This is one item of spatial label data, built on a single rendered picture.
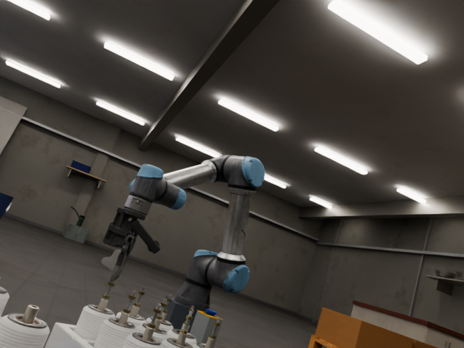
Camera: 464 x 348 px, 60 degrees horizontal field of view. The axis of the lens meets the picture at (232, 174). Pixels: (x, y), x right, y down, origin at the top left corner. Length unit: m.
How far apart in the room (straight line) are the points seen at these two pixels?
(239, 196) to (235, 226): 0.12
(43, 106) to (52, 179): 1.98
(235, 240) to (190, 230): 10.43
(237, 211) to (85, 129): 10.47
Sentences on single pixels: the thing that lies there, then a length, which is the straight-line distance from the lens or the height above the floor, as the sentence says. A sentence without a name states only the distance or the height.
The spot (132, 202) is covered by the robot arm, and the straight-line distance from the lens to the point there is 1.24.
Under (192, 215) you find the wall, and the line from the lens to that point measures 12.01.
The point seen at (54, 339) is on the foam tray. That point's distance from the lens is 1.31.
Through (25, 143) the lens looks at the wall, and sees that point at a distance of 11.87.
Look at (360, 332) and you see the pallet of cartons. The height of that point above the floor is 0.37.
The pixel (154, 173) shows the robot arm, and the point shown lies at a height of 0.68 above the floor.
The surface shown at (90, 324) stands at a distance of 1.25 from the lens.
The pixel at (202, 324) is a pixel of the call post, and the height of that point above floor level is 0.28.
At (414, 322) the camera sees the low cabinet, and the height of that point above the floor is 0.72.
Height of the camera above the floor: 0.47
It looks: 14 degrees up
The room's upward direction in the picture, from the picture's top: 20 degrees clockwise
